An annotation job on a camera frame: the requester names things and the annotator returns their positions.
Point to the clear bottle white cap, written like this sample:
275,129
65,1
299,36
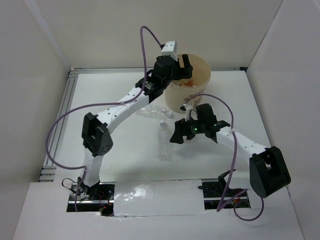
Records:
164,146

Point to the red cola label bottle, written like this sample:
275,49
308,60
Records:
187,83

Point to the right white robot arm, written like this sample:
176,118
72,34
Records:
267,172

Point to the aluminium frame rail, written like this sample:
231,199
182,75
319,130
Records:
77,71
48,170

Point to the aluminium frame rail back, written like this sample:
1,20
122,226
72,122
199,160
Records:
77,71

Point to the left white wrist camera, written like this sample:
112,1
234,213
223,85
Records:
170,49

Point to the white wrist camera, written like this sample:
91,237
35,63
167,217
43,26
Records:
170,49
187,109

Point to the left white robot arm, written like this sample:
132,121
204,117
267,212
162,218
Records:
97,129

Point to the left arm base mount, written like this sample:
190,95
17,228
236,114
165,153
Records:
101,202

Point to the beige paper bucket bin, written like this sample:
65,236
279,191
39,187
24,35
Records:
175,96

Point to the crushed clear bottle blue-white cap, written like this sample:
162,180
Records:
155,112

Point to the aluminium frame rail left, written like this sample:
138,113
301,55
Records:
48,170

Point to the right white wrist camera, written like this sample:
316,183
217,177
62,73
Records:
187,109

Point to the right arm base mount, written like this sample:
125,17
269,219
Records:
212,191

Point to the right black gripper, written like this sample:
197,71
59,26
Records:
180,126

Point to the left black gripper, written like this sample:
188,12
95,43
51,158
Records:
185,72

